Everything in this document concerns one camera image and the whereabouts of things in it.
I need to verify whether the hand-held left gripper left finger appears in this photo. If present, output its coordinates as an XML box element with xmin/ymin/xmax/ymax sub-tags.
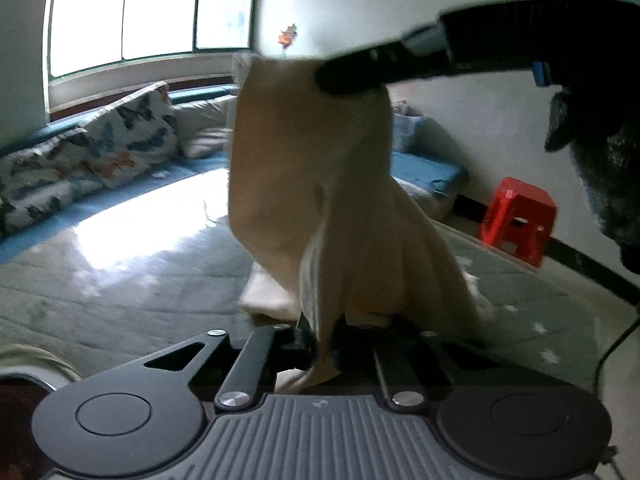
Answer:
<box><xmin>142</xmin><ymin>312</ymin><xmax>318</xmax><ymax>411</ymax></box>

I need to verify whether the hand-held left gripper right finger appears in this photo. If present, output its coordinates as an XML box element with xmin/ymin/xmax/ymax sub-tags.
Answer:
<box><xmin>331</xmin><ymin>314</ymin><xmax>493</xmax><ymax>407</ymax></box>

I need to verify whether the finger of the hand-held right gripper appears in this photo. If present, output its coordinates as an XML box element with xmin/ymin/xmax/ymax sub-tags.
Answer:
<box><xmin>314</xmin><ymin>22</ymin><xmax>451</xmax><ymax>96</ymax></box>

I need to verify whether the cream cloth garment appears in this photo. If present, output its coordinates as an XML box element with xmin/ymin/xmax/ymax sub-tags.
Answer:
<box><xmin>227</xmin><ymin>52</ymin><xmax>501</xmax><ymax>396</ymax></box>

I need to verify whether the person's right hand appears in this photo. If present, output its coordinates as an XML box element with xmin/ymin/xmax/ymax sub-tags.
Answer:
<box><xmin>544</xmin><ymin>57</ymin><xmax>640</xmax><ymax>276</ymax></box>

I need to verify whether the white plastic bag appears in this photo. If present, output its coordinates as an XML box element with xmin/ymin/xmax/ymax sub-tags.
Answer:
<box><xmin>390</xmin><ymin>102</ymin><xmax>427</xmax><ymax>153</ymax></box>

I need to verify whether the blue sofa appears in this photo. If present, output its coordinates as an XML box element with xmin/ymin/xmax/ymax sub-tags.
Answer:
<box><xmin>0</xmin><ymin>84</ymin><xmax>471</xmax><ymax>266</ymax></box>

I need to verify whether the red plastic stool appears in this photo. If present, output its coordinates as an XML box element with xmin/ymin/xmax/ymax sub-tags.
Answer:
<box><xmin>479</xmin><ymin>176</ymin><xmax>557</xmax><ymax>268</ymax></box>

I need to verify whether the cream cushion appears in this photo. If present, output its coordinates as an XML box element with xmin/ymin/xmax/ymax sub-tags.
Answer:
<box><xmin>170</xmin><ymin>95</ymin><xmax>241</xmax><ymax>158</ymax></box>

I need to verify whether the grey star quilted table cover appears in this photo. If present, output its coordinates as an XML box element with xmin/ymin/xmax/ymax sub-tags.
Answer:
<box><xmin>0</xmin><ymin>160</ymin><xmax>640</xmax><ymax>401</ymax></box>

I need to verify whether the large window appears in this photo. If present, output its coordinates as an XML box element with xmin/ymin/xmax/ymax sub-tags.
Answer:
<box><xmin>47</xmin><ymin>0</ymin><xmax>258</xmax><ymax>83</ymax></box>

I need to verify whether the butterfly print pillow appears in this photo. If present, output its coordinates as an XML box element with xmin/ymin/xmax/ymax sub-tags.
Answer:
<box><xmin>0</xmin><ymin>129</ymin><xmax>107</xmax><ymax>237</ymax></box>
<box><xmin>89</xmin><ymin>81</ymin><xmax>182</xmax><ymax>190</ymax></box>

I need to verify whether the orange wall decoration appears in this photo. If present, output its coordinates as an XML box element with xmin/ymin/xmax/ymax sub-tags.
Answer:
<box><xmin>277</xmin><ymin>22</ymin><xmax>301</xmax><ymax>53</ymax></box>

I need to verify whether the black cable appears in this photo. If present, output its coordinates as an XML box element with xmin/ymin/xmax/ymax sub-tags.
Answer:
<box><xmin>592</xmin><ymin>305</ymin><xmax>640</xmax><ymax>393</ymax></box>

